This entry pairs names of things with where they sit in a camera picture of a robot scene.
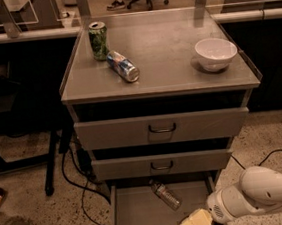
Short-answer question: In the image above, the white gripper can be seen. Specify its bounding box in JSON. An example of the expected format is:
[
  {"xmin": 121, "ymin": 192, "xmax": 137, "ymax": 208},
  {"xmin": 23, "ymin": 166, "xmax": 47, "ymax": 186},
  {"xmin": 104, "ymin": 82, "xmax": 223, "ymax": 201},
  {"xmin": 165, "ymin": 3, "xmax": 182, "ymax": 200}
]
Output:
[{"xmin": 179, "ymin": 184, "xmax": 257, "ymax": 225}]

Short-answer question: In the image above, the clear plastic water bottle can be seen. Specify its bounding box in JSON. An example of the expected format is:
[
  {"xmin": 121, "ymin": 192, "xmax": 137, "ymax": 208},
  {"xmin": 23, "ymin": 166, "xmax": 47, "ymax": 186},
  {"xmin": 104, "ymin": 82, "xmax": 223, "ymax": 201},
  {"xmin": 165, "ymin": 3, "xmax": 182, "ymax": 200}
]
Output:
[{"xmin": 149, "ymin": 180, "xmax": 182, "ymax": 211}]

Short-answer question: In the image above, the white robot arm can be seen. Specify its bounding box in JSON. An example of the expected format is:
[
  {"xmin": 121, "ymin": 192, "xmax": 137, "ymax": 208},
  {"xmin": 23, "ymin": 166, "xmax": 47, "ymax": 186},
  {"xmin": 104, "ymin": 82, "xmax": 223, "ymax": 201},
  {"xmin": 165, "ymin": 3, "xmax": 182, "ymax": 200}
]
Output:
[{"xmin": 179, "ymin": 166, "xmax": 282, "ymax": 225}]

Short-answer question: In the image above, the grey bottom drawer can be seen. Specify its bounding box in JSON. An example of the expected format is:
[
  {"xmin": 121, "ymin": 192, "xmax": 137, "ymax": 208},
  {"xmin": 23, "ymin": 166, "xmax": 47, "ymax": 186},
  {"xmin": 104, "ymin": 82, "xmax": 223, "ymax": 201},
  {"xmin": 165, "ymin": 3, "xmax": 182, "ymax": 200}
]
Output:
[{"xmin": 110, "ymin": 178, "xmax": 214, "ymax": 225}]

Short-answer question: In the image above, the grey drawer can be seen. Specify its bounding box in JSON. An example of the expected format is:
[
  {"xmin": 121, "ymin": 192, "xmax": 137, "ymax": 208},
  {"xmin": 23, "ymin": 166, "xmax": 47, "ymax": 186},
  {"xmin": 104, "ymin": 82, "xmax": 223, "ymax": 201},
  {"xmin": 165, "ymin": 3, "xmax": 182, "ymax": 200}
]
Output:
[
  {"xmin": 74, "ymin": 107, "xmax": 248, "ymax": 150},
  {"xmin": 92, "ymin": 149, "xmax": 232, "ymax": 180},
  {"xmin": 110, "ymin": 178, "xmax": 214, "ymax": 225}
]

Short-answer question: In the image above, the grey drawer cabinet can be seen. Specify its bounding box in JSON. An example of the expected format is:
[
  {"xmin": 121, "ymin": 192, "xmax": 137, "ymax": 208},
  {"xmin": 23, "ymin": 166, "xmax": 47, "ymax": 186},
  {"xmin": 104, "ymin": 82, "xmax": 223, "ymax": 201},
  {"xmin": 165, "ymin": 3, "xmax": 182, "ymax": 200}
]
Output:
[{"xmin": 52, "ymin": 0, "xmax": 271, "ymax": 195}]

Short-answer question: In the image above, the grey middle drawer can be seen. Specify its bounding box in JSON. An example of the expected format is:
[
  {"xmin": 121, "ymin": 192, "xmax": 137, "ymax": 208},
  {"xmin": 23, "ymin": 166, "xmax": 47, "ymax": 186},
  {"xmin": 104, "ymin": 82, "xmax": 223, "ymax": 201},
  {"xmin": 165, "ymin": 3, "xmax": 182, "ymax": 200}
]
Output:
[{"xmin": 92, "ymin": 149, "xmax": 232, "ymax": 180}]

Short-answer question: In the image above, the grey top drawer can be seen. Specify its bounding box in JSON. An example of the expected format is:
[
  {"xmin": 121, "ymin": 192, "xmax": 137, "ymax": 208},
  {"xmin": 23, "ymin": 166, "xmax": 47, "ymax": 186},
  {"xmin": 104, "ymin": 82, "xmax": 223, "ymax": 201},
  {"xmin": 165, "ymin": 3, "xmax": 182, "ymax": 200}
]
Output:
[{"xmin": 74, "ymin": 107, "xmax": 248, "ymax": 150}]

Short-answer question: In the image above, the black power adapter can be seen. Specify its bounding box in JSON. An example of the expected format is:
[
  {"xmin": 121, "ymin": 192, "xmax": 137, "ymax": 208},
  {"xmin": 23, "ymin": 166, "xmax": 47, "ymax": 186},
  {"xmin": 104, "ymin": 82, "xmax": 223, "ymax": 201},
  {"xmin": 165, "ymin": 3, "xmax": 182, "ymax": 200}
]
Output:
[{"xmin": 77, "ymin": 149, "xmax": 93, "ymax": 174}]

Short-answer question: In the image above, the white bowl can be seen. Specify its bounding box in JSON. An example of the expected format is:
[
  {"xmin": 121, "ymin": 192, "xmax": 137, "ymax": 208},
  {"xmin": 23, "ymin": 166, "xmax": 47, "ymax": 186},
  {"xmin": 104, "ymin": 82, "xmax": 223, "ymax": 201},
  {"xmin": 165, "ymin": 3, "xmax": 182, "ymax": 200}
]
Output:
[{"xmin": 194, "ymin": 38, "xmax": 237, "ymax": 72}]

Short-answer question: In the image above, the blue soda can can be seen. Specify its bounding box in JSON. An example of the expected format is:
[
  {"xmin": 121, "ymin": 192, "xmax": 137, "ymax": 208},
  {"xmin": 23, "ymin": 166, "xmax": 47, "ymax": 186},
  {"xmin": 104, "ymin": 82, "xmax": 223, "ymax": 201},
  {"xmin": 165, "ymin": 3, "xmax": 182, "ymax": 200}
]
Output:
[{"xmin": 106, "ymin": 50, "xmax": 140, "ymax": 83}]

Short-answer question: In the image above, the green soda can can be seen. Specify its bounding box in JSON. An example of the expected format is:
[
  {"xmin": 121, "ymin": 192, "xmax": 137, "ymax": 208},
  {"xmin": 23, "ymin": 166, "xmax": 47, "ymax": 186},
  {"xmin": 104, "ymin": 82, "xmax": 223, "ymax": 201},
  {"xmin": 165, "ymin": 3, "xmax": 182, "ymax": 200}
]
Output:
[{"xmin": 88, "ymin": 21, "xmax": 108, "ymax": 61}]

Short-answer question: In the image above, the black sneaker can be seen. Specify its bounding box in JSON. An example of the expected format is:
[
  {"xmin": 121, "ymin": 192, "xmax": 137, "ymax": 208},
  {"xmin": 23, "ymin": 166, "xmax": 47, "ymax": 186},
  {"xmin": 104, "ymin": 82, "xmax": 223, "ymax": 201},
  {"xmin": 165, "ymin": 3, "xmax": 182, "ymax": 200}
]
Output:
[{"xmin": 107, "ymin": 0, "xmax": 126, "ymax": 11}]

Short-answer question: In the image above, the black floor cable right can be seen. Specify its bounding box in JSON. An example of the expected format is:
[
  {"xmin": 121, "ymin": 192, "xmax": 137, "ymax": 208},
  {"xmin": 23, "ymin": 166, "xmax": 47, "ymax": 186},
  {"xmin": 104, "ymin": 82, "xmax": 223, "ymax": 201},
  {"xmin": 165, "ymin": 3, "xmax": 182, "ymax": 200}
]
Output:
[{"xmin": 231, "ymin": 148, "xmax": 282, "ymax": 225}]

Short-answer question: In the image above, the black floor cable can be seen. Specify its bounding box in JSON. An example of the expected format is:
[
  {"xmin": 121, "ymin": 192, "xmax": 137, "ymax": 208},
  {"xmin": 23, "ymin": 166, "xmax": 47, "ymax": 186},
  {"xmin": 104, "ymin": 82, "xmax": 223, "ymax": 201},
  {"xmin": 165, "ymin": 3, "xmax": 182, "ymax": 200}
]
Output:
[
  {"xmin": 59, "ymin": 141, "xmax": 115, "ymax": 225},
  {"xmin": 231, "ymin": 148, "xmax": 282, "ymax": 225}
]

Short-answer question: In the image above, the black floor cable left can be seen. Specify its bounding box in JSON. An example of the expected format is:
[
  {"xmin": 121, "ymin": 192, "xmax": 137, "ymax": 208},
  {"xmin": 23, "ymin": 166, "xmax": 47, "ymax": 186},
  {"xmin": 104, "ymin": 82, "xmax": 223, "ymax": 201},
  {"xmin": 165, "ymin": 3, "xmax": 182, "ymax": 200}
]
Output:
[{"xmin": 59, "ymin": 141, "xmax": 115, "ymax": 225}]

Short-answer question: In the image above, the black table leg frame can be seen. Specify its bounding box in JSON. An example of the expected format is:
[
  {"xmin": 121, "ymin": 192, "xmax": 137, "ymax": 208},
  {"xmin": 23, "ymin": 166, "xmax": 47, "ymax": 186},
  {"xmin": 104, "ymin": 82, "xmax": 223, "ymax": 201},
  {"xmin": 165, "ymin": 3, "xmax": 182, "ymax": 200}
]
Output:
[{"xmin": 0, "ymin": 131, "xmax": 57, "ymax": 197}]

